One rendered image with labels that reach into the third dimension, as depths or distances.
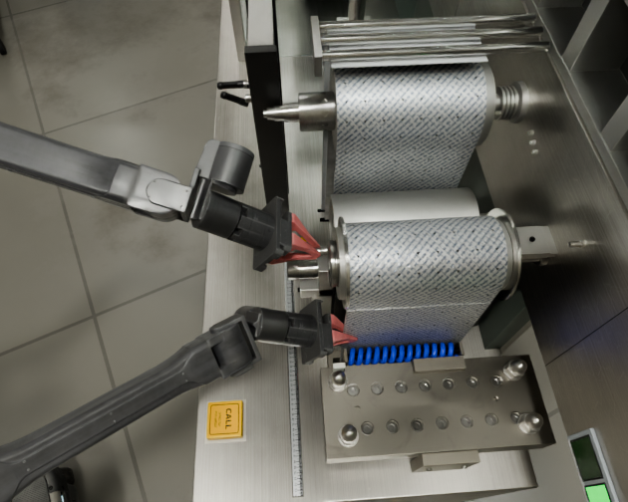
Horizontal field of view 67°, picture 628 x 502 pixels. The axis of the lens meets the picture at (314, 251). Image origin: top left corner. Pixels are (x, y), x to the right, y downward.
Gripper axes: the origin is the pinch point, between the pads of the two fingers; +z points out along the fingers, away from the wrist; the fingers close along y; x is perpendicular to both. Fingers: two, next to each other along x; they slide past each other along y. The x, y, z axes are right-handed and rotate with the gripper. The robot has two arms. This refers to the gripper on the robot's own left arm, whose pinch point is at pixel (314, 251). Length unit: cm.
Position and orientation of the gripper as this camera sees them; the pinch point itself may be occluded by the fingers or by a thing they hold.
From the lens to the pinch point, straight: 75.1
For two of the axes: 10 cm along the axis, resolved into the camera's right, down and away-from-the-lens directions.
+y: 0.3, 8.4, -5.5
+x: 5.9, -4.6, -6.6
